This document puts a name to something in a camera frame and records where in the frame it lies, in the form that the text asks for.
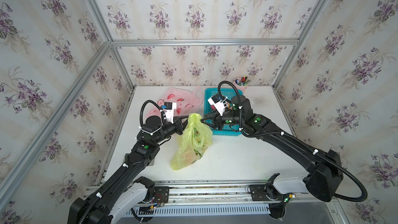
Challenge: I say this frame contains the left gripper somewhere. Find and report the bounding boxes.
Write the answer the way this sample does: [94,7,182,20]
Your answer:
[153,114,190,146]

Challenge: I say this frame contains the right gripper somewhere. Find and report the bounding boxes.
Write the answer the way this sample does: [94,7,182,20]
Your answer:
[200,108,245,131]

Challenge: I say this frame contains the pink plastic bag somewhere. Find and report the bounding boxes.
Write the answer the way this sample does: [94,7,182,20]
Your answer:
[155,86,204,116]

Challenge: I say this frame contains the yellow-green plastic bag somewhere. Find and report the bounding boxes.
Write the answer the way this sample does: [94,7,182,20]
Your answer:
[170,113,213,171]

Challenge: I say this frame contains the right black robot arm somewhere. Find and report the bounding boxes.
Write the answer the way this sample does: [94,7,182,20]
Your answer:
[201,80,368,202]

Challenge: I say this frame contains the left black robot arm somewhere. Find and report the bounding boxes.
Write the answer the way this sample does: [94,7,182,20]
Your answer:
[67,102,188,224]

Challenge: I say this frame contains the teal plastic basket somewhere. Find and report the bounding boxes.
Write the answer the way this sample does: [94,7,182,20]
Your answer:
[201,88,245,136]

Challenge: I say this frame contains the pink pen cup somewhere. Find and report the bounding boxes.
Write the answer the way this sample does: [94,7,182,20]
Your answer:
[233,76,250,92]

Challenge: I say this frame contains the grey eraser block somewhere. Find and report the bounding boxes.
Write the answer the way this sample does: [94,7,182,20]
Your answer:
[147,160,154,167]

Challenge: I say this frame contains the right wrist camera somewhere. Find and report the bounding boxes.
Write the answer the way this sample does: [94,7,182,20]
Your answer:
[207,93,227,116]

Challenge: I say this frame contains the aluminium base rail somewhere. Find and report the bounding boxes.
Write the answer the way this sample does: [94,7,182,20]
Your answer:
[79,179,340,207]

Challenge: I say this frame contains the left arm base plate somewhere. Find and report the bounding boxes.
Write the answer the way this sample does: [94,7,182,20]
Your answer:
[140,186,170,206]

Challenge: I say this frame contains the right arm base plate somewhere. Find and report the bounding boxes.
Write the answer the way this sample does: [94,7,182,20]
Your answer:
[248,184,295,203]

